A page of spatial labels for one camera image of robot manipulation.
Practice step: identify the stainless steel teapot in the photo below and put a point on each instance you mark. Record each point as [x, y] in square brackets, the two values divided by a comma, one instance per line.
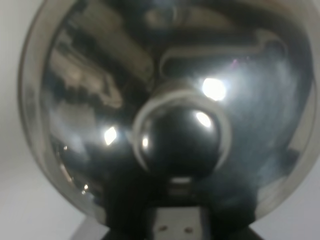
[132, 104]

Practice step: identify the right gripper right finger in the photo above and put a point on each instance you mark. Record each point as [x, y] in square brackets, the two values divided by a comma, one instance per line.
[259, 228]

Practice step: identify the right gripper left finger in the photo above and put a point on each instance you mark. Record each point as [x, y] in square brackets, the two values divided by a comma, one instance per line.
[89, 229]

